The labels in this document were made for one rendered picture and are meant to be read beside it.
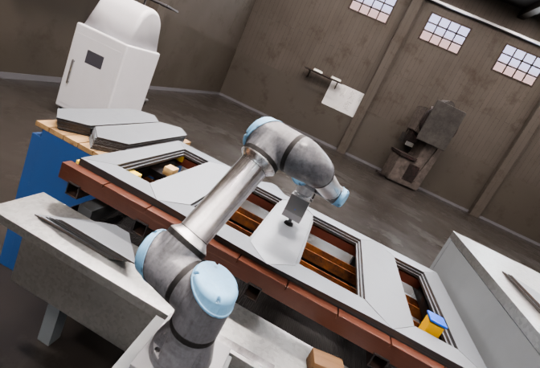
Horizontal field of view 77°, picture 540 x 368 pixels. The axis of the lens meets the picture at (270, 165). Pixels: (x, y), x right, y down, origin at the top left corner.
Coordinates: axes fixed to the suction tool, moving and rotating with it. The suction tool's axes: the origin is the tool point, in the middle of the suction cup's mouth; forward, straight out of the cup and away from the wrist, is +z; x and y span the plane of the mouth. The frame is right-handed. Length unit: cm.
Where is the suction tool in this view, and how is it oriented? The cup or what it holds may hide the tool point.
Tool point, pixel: (287, 226)
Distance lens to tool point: 149.1
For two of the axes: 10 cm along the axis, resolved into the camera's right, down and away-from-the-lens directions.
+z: -4.1, 8.8, 2.4
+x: -2.7, 1.3, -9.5
